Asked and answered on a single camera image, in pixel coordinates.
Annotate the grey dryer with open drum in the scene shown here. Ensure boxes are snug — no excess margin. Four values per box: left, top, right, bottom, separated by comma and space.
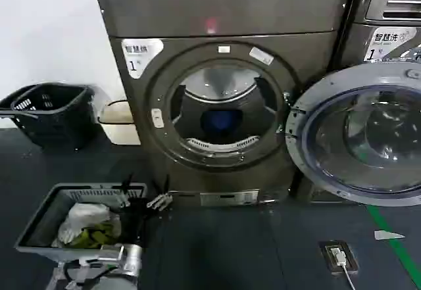
94, 0, 358, 209

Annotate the grey dryer with number sticker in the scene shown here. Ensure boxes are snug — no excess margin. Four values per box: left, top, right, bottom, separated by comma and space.
295, 22, 421, 205

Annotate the grey plastic laundry basket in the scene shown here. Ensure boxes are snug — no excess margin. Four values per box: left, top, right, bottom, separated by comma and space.
14, 181, 149, 265

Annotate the white paper scrap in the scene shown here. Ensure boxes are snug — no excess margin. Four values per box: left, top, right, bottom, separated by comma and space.
373, 230, 407, 241

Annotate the floor power socket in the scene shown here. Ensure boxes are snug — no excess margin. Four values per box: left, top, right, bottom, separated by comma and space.
319, 239, 360, 276

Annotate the green floor tape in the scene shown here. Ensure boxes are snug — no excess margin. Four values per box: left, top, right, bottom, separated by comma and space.
366, 204, 421, 272

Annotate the white garment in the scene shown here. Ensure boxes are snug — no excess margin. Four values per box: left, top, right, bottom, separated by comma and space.
56, 202, 112, 248

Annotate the round glass dryer door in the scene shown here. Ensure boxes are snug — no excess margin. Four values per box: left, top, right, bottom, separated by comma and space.
284, 62, 421, 207

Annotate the white plug with cable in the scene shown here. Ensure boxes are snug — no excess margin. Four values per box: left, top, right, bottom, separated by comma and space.
330, 247, 359, 290

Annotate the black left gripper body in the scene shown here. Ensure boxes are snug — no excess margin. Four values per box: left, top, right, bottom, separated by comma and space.
120, 197, 151, 247

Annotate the white plastic bin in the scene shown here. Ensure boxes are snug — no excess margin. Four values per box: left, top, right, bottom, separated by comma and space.
97, 100, 143, 146

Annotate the blue garment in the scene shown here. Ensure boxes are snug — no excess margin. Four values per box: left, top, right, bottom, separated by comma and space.
199, 107, 243, 138

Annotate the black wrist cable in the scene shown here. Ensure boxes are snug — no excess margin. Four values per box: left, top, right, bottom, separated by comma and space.
62, 258, 103, 286

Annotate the yellow-green garment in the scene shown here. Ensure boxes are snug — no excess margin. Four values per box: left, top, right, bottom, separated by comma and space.
69, 219, 116, 250

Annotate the black plastic laundry basket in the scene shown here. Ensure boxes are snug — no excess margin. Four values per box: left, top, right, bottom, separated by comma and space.
0, 82, 97, 153

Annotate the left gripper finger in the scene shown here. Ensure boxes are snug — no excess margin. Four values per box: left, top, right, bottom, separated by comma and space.
115, 172, 134, 208
146, 174, 174, 210

